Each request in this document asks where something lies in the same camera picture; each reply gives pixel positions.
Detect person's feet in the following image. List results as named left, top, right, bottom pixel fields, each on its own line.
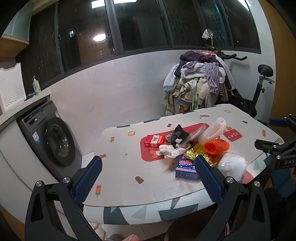
left=89, top=222, right=139, bottom=241

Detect green soap bottle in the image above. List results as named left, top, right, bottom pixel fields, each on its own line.
left=32, top=76, right=41, bottom=95

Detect crumpled white tissue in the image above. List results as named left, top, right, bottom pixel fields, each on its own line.
left=155, top=144, right=185, bottom=159

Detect person's clothed leg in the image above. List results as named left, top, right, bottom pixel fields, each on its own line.
left=264, top=168, right=296, bottom=241

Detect wooden wall cabinet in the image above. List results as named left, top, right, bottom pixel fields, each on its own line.
left=0, top=7, right=31, bottom=57

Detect black exercise bike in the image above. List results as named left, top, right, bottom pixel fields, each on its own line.
left=206, top=45, right=275, bottom=126

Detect clear plastic package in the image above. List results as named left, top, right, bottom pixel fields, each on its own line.
left=183, top=123, right=210, bottom=145

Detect white plastic bag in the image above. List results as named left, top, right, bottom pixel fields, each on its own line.
left=217, top=152, right=247, bottom=183

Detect blue carton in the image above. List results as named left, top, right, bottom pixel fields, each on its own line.
left=175, top=155, right=201, bottom=181

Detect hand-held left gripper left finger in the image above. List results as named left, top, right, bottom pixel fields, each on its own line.
left=25, top=156, right=103, bottom=241

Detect orange pleated paper cup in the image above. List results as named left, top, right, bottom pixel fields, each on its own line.
left=203, top=137, right=230, bottom=154

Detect white perforated laundry basket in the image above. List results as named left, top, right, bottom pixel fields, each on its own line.
left=0, top=64, right=26, bottom=112

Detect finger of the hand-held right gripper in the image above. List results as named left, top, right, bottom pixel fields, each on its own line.
left=254, top=138, right=296, bottom=161
left=269, top=115, right=296, bottom=128

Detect printed table cover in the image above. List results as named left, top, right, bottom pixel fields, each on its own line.
left=83, top=104, right=285, bottom=225

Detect grey washing machine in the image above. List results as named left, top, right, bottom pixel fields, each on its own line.
left=17, top=101, right=82, bottom=183

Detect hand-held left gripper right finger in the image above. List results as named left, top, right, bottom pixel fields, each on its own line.
left=194, top=155, right=271, bottom=241

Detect red cigarette box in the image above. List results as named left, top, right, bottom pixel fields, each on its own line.
left=144, top=135, right=166, bottom=147

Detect bubble wrap roll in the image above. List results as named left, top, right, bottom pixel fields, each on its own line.
left=198, top=117, right=228, bottom=145

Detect gold foil wrapper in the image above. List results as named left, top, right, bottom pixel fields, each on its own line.
left=184, top=144, right=219, bottom=166

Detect dark window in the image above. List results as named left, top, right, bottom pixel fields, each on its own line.
left=17, top=0, right=262, bottom=88

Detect black mesh pouch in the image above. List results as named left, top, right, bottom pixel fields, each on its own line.
left=171, top=124, right=189, bottom=147

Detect pile of clothes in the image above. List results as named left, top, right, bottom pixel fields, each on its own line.
left=163, top=50, right=235, bottom=115

